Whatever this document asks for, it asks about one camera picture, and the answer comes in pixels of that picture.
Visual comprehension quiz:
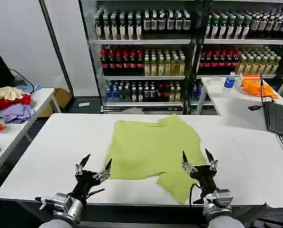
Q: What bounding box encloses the red garment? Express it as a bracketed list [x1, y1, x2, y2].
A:
[0, 94, 32, 114]

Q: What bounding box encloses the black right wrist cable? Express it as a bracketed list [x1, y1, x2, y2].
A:
[188, 182, 204, 206]

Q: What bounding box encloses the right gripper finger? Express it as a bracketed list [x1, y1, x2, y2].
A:
[205, 148, 219, 171]
[181, 150, 199, 173]

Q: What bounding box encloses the black monitor cable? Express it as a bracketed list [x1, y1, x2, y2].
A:
[9, 68, 35, 95]

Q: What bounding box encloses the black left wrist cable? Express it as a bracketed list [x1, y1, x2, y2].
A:
[83, 188, 106, 198]

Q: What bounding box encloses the cream cloth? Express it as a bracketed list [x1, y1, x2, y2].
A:
[0, 86, 26, 105]

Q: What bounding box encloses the blue label water bottle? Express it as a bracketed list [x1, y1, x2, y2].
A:
[223, 71, 237, 95]

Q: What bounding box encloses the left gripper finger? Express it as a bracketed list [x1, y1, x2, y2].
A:
[93, 158, 113, 181]
[74, 153, 91, 176]

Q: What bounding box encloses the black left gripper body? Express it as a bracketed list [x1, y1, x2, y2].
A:
[71, 169, 102, 203]

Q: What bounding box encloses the light blue cloth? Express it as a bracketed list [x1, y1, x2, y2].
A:
[18, 83, 43, 94]

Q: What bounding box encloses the purple garment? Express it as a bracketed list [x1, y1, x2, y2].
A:
[0, 104, 36, 124]

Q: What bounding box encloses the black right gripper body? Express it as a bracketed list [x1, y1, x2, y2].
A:
[189, 165, 220, 196]

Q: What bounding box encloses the grey chair back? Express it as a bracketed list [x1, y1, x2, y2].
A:
[122, 107, 144, 114]

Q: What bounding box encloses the white desk with laptop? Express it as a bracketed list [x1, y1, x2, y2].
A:
[195, 76, 283, 131]

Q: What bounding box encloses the white cup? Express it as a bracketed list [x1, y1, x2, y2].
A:
[234, 73, 244, 89]

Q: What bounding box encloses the black laptop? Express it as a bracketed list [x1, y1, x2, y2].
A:
[260, 73, 283, 139]

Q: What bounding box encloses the light green t-shirt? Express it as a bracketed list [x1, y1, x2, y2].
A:
[104, 114, 207, 204]

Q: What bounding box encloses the orange cloth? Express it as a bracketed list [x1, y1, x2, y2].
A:
[240, 74, 279, 99]

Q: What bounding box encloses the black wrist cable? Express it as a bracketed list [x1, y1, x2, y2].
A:
[83, 188, 106, 198]
[188, 182, 204, 206]

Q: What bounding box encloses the white side table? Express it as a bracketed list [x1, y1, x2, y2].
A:
[0, 87, 61, 182]

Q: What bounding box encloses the brown cardboard box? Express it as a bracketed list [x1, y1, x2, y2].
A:
[39, 87, 73, 118]

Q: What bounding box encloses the bottle shelf with glass frame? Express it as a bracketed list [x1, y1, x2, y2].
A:
[78, 0, 200, 115]
[191, 0, 283, 112]

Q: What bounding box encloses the large white folding table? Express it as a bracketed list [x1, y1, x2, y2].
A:
[0, 113, 283, 209]

